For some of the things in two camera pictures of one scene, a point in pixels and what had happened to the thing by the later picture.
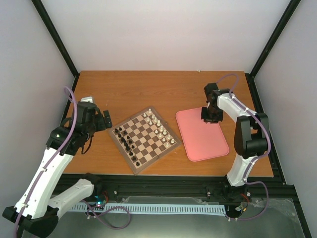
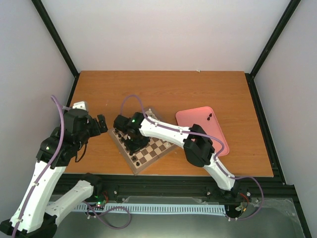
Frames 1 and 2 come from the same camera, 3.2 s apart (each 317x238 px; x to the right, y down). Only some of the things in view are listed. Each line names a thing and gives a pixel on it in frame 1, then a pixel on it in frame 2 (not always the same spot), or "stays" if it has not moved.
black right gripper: x=206 y=119 to x=133 y=149
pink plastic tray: x=202 y=141 stays
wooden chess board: x=143 y=138 stays
